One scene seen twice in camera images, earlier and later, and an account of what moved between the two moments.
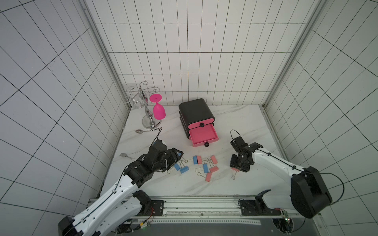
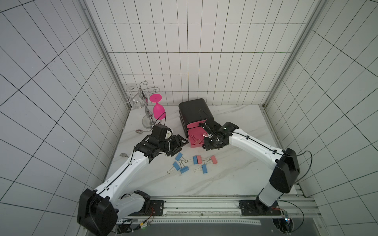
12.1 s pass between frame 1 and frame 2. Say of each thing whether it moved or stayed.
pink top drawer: stayed
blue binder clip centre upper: stayed
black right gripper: moved
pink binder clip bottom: moved
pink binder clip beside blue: stayed
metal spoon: stayed
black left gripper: moved
